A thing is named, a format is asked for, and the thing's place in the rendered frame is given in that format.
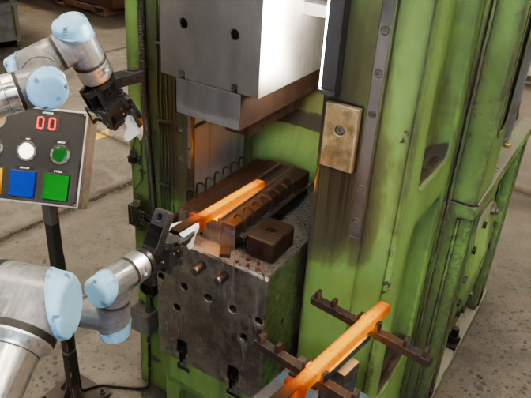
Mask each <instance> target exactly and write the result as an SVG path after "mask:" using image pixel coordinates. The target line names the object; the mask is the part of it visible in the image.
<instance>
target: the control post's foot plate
mask: <svg viewBox="0 0 531 398"><path fill-rule="evenodd" d="M80 379H81V387H82V388H83V389H86V388H88V387H91V386H94V385H98V384H97V383H95V382H94V381H92V380H90V379H88V378H87V377H85V376H84V375H82V374H80ZM74 390H75V397H76V398H109V396H111V395H112V394H113V392H112V391H110V390H109V389H105V388H104V387H103V386H102V387H97V388H93V389H89V390H87V391H81V388H80V387H79V385H78V384H76V385H75V386H74ZM40 398H72V394H71V387H70V385H66V379H64V380H62V381H61V382H60V383H58V384H57V385H56V386H55V387H54V388H52V389H51V390H49V391H48V392H47V393H46V394H44V395H42V396H41V397H40Z"/></svg>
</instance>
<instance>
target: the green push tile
mask: <svg viewBox="0 0 531 398"><path fill-rule="evenodd" d="M69 188H70V175H57V174H49V173H44V179H43V192H42V199H47V200H54V201H68V195H69Z"/></svg>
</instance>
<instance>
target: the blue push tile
mask: <svg viewBox="0 0 531 398"><path fill-rule="evenodd" d="M36 175H37V172H34V171H21V170H13V169H12V170H11V172H10V179H9V192H8V195H12V196H19V197H33V198H34V195H35V188H36Z"/></svg>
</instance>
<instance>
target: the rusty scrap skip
mask: <svg viewBox="0 0 531 398"><path fill-rule="evenodd" d="M86 2H88V3H86ZM55 3H58V4H61V5H64V6H65V5H70V6H75V7H78V8H82V9H86V10H89V11H93V13H94V14H96V15H100V16H102V17H106V16H110V15H115V14H120V13H125V2H124V0H55ZM89 3H92V4H95V5H97V6H94V5H91V4H89Z"/></svg>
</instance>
